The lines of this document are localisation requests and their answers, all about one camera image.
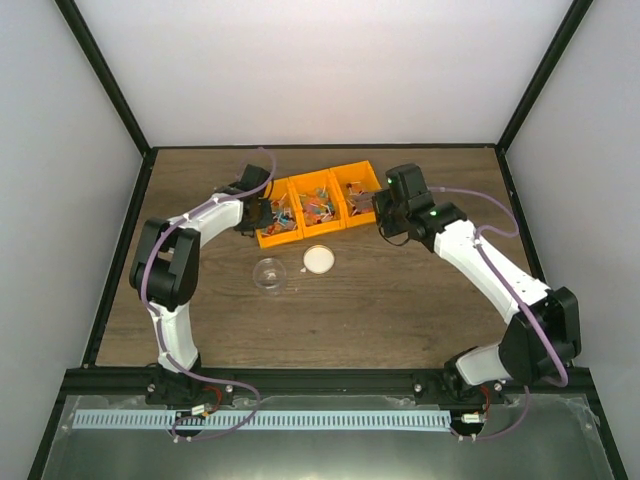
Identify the black aluminium frame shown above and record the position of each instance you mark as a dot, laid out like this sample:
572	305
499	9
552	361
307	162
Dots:
92	379

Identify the clear plastic jar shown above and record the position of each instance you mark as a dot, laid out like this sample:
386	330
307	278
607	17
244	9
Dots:
269	276

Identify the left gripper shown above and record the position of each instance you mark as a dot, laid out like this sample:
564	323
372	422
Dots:
267	220

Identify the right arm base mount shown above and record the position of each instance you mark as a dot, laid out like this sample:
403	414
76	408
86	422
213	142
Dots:
445	388

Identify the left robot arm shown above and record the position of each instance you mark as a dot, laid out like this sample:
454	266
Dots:
165	269

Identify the brown plastic scoop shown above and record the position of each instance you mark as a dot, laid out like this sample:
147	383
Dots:
361	203

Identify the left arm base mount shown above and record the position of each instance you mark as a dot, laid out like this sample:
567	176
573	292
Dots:
179	390

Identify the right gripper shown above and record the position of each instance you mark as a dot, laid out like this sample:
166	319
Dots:
381	198

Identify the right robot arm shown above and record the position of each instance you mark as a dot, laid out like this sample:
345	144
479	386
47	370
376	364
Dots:
543	328

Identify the orange bin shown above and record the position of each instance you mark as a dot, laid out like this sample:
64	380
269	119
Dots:
319	200
352	179
285	226

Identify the gold jar lid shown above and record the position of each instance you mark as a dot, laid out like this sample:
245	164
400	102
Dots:
318	259

